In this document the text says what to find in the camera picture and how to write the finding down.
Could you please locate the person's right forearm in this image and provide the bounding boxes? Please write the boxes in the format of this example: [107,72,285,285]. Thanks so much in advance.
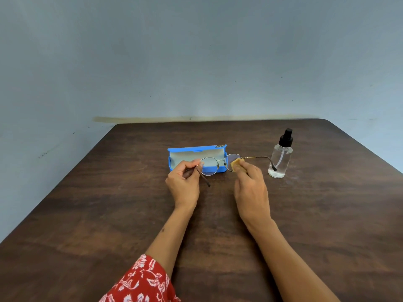
[246,218,341,302]

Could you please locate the thin metal frame eyeglasses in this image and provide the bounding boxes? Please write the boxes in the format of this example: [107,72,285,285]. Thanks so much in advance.
[185,154,278,188]

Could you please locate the red floral sleeve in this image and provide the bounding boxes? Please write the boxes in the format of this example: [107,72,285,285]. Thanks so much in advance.
[98,254,181,302]

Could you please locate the blue eyeglasses case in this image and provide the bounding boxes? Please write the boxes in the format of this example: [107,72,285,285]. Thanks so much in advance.
[167,144,228,174]

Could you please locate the person's left forearm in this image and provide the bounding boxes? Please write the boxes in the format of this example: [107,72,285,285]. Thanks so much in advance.
[145,204,197,279]

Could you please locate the person's left hand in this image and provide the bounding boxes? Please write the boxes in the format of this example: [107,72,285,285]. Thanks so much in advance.
[165,159,202,212]

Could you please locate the clear spray bottle black cap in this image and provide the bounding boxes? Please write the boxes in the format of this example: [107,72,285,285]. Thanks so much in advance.
[268,128,294,179]

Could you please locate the person's right hand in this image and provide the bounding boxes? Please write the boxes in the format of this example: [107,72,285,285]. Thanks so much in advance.
[233,160,273,230]

